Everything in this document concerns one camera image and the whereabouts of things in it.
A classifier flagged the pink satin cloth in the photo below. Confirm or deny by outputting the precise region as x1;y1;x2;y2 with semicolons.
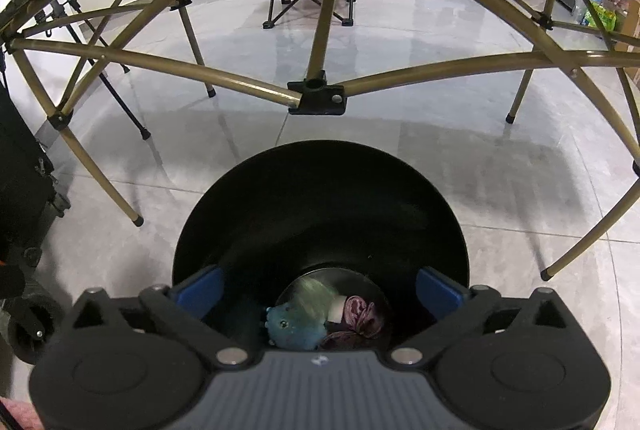
319;296;383;351

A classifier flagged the white wedge sponge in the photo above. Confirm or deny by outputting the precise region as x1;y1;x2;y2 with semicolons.
326;296;347;324

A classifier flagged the black suitcase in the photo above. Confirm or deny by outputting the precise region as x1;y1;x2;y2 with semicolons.
1;77;68;364

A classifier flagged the green snack bag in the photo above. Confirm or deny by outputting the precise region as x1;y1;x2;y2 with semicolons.
582;0;617;31

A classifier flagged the iridescent plastic bag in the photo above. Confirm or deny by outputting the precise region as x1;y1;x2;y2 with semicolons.
290;277;340;323

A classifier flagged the black camera tripod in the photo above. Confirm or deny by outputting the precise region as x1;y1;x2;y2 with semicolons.
6;0;152;141

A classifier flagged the light blue plush toy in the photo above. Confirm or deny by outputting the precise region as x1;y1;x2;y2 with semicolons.
265;302;328;351

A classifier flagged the black round trash bin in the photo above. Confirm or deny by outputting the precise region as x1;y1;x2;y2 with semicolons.
172;140;470;350

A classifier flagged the pink fuzzy sleeve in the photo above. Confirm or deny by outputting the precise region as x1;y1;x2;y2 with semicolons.
1;398;44;430

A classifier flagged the tan folding slat table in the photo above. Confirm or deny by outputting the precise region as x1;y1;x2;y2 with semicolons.
0;0;640;282

